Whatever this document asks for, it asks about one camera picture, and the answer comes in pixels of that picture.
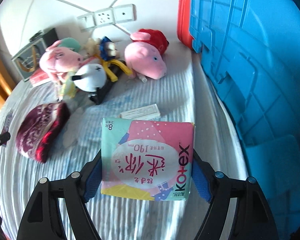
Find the Kotex pad pack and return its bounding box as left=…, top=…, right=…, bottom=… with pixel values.
left=101, top=118, right=194, bottom=201

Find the maroon knit hat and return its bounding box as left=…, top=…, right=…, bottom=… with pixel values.
left=15, top=102, right=70, bottom=163

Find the pink tissue pack by bag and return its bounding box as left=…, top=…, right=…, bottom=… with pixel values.
left=30, top=68, right=51, bottom=87

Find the black gift bag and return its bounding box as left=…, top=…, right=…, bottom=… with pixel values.
left=11, top=28, right=59, bottom=81

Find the small white medicine box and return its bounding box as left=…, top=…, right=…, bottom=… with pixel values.
left=119, top=104, right=161, bottom=120

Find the pink pig plush teal dress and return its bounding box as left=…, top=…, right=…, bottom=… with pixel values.
left=39, top=40, right=83, bottom=83

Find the white black round plush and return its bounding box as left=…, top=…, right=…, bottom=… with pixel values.
left=71, top=63, right=107, bottom=92

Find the blue yellow small doll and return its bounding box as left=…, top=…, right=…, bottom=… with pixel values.
left=83, top=36, right=133, bottom=82

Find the pig plush red dress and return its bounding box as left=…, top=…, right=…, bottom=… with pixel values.
left=125, top=29, right=169, bottom=83

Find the blue plastic crate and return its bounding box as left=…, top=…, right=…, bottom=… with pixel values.
left=190, top=0, right=300, bottom=239

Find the red plastic case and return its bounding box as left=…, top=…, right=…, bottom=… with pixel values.
left=177, top=0, right=193, bottom=50

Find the white wall socket panel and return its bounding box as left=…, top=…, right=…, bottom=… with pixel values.
left=77, top=4, right=136, bottom=31

